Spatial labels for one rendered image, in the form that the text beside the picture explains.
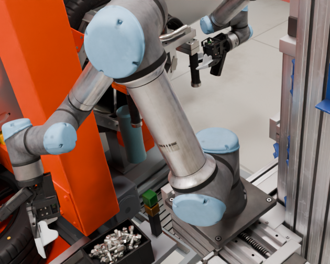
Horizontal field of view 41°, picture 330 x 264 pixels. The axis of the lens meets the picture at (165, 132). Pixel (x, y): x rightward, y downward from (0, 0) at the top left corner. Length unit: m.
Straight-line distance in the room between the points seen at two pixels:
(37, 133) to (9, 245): 0.72
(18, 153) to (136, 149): 0.80
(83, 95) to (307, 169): 0.58
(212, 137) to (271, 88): 2.14
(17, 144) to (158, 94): 0.44
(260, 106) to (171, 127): 2.17
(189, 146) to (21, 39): 0.53
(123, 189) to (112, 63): 1.18
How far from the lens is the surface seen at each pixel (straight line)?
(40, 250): 1.21
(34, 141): 1.12
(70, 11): 1.75
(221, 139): 1.10
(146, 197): 1.52
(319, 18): 0.92
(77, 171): 1.46
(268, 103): 3.07
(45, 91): 1.28
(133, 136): 1.83
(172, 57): 2.03
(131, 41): 0.78
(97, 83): 1.08
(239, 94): 3.17
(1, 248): 1.77
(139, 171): 2.28
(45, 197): 1.22
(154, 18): 0.86
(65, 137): 1.09
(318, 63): 0.96
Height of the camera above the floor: 1.74
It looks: 37 degrees down
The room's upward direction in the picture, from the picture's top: 9 degrees counter-clockwise
